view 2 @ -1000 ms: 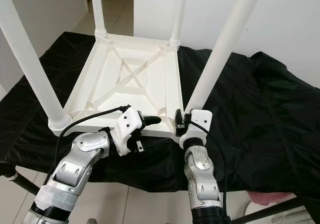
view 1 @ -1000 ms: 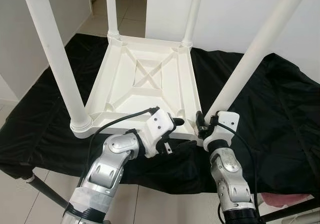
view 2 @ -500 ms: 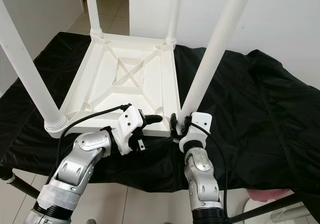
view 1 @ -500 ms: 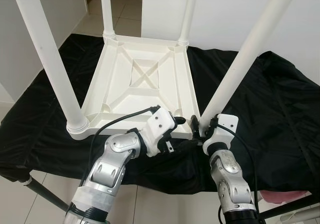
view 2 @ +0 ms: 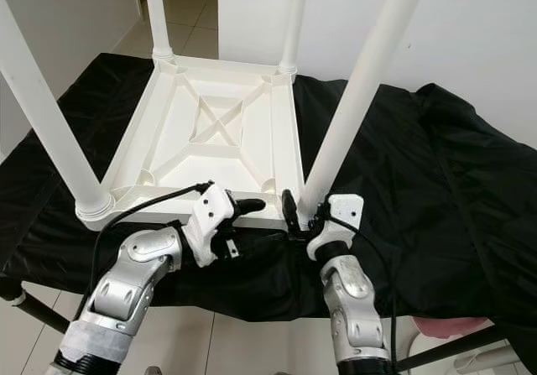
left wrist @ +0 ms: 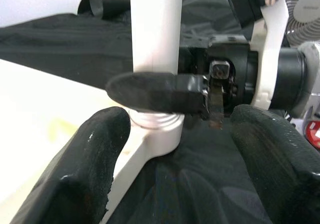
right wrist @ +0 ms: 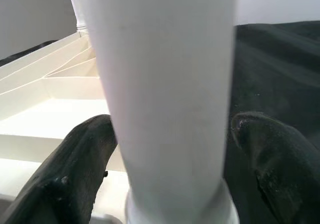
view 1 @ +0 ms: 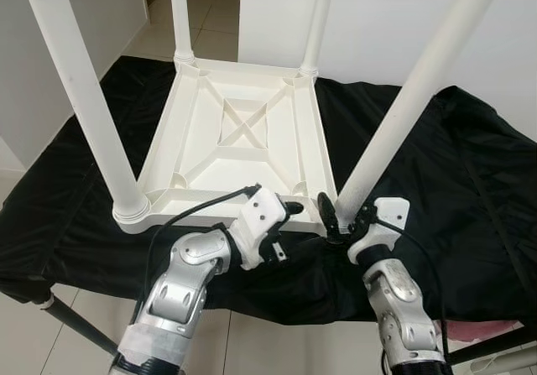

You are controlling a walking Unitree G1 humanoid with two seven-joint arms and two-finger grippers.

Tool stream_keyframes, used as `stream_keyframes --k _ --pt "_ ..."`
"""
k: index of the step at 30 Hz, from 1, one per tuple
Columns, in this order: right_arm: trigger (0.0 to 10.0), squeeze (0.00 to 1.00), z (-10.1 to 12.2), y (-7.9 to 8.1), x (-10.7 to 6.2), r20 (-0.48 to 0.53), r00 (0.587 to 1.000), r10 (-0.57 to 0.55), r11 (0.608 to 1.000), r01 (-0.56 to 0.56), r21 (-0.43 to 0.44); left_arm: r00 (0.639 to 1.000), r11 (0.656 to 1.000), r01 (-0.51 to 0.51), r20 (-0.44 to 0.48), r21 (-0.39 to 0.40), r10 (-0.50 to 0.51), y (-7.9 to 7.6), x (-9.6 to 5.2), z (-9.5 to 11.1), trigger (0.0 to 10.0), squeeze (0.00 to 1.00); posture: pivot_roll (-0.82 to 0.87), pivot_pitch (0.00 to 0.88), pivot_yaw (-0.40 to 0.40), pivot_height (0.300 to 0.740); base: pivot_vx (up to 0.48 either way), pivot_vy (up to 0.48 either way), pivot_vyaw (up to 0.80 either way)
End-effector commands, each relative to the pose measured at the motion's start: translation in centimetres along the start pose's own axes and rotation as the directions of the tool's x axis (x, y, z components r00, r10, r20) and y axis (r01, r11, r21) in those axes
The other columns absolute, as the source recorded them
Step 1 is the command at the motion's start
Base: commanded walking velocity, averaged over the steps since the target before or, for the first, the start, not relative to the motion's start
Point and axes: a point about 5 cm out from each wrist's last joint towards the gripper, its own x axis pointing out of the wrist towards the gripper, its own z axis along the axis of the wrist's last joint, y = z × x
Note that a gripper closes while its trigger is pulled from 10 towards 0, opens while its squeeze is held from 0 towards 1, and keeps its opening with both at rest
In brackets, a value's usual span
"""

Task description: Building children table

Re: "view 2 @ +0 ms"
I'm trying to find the white plastic table top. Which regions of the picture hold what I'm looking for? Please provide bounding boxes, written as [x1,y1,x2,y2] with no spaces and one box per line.
[76,52,305,229]

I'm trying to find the black cloth cover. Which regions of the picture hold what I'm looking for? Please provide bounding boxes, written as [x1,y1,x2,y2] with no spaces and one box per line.
[0,52,537,367]

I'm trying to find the pink cloth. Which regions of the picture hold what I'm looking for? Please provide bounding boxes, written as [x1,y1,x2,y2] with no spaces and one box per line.
[415,316,496,338]

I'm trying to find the black metal stand leg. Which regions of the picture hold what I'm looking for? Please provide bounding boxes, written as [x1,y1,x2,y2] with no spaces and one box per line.
[394,325,537,372]
[13,291,68,334]

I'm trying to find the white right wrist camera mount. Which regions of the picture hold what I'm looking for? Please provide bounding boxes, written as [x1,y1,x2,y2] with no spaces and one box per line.
[306,194,364,263]

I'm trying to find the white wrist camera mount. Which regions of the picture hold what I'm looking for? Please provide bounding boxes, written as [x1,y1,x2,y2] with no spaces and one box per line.
[180,184,240,267]
[306,194,364,263]

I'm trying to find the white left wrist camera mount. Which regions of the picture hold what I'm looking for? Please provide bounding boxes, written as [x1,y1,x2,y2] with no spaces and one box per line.
[180,184,240,267]

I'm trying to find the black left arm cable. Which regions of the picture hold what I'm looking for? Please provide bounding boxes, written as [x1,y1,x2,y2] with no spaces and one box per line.
[88,180,215,309]

